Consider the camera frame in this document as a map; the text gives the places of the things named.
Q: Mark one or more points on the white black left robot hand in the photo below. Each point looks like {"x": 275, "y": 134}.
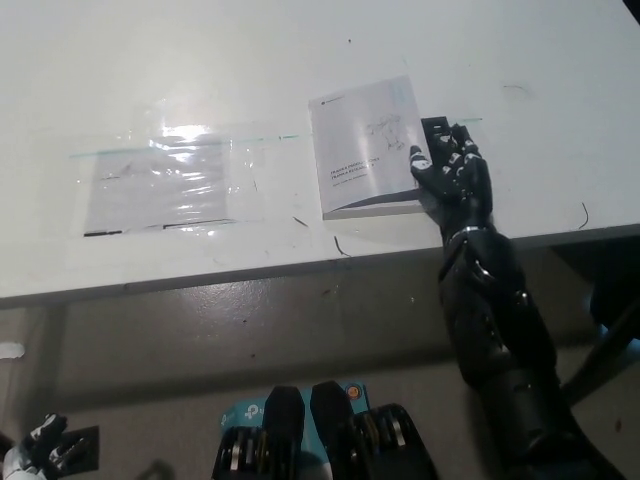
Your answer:
{"x": 40, "y": 445}

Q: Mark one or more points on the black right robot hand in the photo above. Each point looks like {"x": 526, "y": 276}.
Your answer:
{"x": 462, "y": 175}

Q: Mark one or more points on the white paperback manual book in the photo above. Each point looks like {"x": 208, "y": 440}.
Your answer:
{"x": 365, "y": 150}

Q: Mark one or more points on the black ribbed robot body block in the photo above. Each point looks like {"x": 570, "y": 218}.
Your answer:
{"x": 370, "y": 440}
{"x": 280, "y": 430}

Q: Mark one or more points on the white tape scrap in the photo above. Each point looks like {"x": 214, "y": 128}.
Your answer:
{"x": 11, "y": 350}

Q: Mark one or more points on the clear plastic film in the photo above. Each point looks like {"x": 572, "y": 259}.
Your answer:
{"x": 245, "y": 165}

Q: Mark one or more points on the black plastic bracket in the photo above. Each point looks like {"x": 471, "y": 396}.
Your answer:
{"x": 435, "y": 131}

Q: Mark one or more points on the dark desk frame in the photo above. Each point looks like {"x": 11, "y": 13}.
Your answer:
{"x": 605, "y": 270}

